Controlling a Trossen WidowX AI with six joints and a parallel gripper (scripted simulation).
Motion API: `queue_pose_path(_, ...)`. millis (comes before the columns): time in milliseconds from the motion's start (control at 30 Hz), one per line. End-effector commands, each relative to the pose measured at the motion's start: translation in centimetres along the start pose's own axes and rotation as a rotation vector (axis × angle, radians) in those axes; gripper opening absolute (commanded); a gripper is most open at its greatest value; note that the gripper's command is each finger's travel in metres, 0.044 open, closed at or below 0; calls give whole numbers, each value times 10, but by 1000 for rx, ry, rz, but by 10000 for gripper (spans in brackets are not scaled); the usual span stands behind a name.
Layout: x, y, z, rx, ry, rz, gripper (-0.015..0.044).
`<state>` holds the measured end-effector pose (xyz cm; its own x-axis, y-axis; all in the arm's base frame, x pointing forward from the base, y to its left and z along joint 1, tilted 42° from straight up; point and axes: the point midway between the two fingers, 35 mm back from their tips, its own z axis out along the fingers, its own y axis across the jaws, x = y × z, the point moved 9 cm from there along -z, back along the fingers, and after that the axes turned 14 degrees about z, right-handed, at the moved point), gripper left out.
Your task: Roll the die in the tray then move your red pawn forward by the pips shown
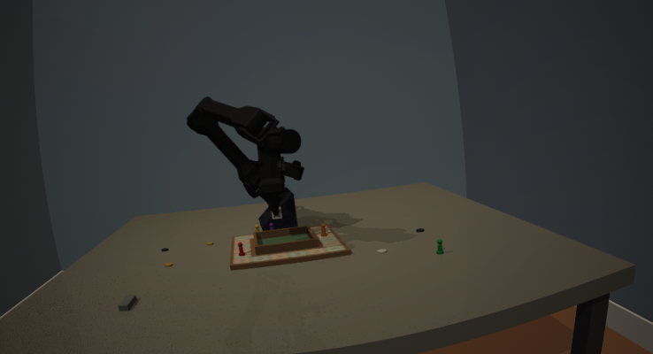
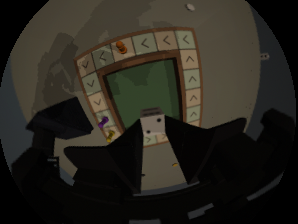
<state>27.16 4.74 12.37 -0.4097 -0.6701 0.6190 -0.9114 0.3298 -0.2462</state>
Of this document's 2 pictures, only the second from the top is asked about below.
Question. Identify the yellow game pawn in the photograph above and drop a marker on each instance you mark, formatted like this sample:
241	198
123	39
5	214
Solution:
111	133

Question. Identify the white die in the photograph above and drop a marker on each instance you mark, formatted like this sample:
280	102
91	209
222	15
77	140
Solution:
152	121

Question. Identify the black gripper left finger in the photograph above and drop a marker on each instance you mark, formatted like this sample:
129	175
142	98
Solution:
123	156

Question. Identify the orange game pawn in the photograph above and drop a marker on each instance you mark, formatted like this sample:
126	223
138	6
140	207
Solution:
121	48

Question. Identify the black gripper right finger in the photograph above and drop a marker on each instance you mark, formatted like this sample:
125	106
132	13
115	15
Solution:
192	145

